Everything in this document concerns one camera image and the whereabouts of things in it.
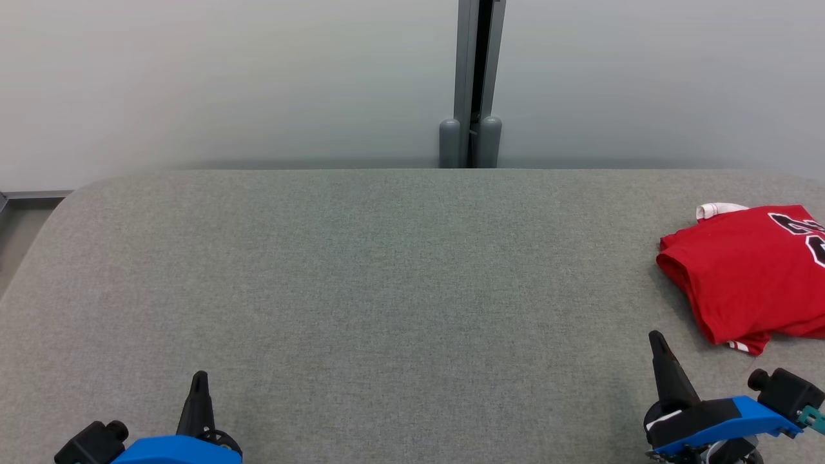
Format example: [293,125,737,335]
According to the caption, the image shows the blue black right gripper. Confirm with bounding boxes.
[645,330,803,458]

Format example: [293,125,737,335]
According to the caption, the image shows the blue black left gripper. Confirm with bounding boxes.
[110,371,243,464]

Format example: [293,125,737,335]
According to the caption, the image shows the red jersey white sleeves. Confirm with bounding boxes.
[656,204,825,356]

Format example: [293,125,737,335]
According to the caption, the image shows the red shorts white waistband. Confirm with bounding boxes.
[695,202,750,221]

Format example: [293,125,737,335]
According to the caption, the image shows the grey floor rail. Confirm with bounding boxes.
[0,190,73,202]

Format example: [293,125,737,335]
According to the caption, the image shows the grey cylinder post foot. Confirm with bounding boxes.
[478,116,502,168]
[440,117,462,168]

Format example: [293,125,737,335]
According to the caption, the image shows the grey partition post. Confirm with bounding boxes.
[453,0,507,168]

